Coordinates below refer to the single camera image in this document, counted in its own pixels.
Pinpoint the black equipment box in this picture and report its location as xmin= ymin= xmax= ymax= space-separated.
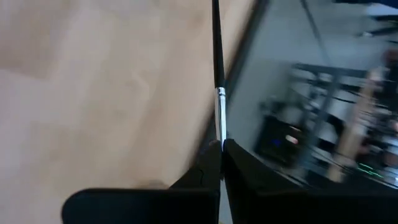
xmin=254 ymin=114 xmax=308 ymax=167

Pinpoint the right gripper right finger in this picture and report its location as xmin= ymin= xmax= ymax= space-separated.
xmin=223 ymin=139 xmax=398 ymax=224

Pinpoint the black makeup brush silver ferrule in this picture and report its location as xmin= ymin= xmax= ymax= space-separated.
xmin=211 ymin=0 xmax=228 ymax=152

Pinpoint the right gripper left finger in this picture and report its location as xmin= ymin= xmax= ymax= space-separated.
xmin=61 ymin=141 xmax=222 ymax=224

